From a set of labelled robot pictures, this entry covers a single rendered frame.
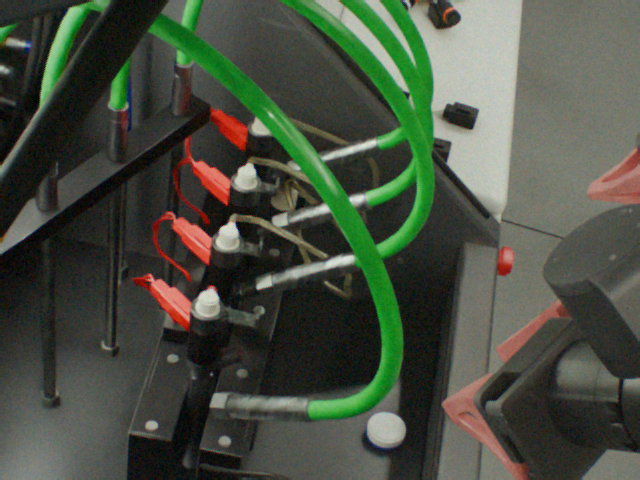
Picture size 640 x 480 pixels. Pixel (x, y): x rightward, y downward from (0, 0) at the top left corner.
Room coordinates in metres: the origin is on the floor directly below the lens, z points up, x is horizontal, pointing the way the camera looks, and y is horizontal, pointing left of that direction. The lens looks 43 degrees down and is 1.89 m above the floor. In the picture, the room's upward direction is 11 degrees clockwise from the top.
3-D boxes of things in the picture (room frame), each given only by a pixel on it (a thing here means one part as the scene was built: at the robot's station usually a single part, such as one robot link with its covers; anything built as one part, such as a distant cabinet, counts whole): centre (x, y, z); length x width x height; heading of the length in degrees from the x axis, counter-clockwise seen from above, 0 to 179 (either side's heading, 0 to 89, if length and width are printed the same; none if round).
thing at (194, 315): (0.73, 0.08, 1.00); 0.05 x 0.03 x 0.21; 89
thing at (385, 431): (0.86, -0.09, 0.84); 0.04 x 0.04 x 0.01
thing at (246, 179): (0.90, 0.08, 1.10); 0.02 x 0.02 x 0.03
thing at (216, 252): (0.81, 0.07, 1.00); 0.05 x 0.03 x 0.21; 89
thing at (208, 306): (0.74, 0.09, 1.10); 0.02 x 0.02 x 0.03
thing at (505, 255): (1.18, -0.20, 0.80); 0.05 x 0.04 x 0.05; 179
